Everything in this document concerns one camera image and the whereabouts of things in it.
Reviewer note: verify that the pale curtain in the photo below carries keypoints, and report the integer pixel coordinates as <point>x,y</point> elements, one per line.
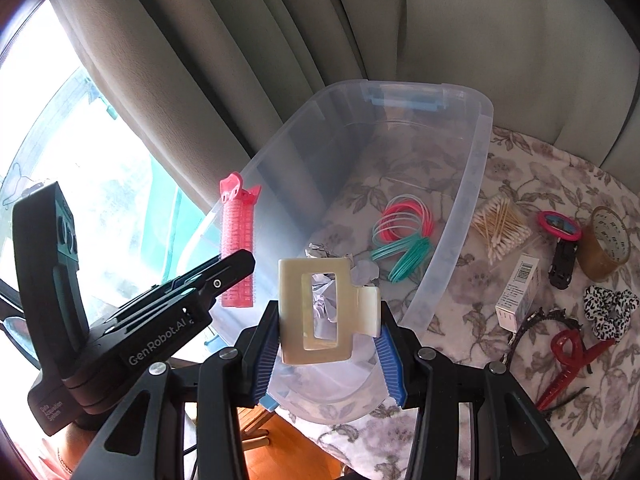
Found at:
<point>400,20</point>

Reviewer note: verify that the small white cardboard box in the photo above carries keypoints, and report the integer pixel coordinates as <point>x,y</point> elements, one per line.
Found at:
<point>517,300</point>

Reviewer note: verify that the floral fleece blanket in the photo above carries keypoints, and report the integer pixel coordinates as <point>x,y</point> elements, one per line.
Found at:
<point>475,440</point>

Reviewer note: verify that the brown packing tape roll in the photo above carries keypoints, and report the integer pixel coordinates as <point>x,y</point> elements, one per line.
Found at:
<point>595,260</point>

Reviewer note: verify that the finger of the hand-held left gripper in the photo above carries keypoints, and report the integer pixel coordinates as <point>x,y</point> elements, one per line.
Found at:
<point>225,272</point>
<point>190,274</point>

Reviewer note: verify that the leopard print scrunchie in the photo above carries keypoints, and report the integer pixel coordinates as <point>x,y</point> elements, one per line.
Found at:
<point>600,305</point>

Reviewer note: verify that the pack of cotton swabs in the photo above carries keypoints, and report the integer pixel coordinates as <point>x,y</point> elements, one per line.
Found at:
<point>500,230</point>

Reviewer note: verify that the black toy car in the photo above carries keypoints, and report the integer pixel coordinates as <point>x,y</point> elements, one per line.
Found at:
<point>562,265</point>

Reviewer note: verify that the cream hair claw clip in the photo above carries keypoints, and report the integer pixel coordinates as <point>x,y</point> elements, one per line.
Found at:
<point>290,310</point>

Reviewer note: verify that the pink hair roller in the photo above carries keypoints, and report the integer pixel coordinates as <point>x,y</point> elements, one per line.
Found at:
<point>239,220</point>

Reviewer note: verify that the crumpled silver foil wrapper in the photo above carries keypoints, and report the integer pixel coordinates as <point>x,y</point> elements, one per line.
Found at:
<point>366,271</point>

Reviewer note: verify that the pink oval pocket mirror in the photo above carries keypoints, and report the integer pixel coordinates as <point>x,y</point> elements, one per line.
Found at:
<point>560,225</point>

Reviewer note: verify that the clear plastic storage container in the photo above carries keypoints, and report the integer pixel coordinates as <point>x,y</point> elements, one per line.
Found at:
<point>300,160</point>

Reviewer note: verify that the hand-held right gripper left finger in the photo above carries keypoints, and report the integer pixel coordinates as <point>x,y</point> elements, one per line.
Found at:
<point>262,362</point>

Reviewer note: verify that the window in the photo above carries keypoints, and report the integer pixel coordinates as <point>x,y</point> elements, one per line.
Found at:
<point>75,125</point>

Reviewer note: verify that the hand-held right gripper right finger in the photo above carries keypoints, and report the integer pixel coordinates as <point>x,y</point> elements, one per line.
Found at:
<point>392,366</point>

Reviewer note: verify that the red hair claw clip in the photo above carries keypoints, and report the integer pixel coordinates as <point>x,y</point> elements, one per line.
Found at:
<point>565,350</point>

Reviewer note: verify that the black beaded headband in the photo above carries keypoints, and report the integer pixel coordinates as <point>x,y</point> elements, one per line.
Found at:
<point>525,322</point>

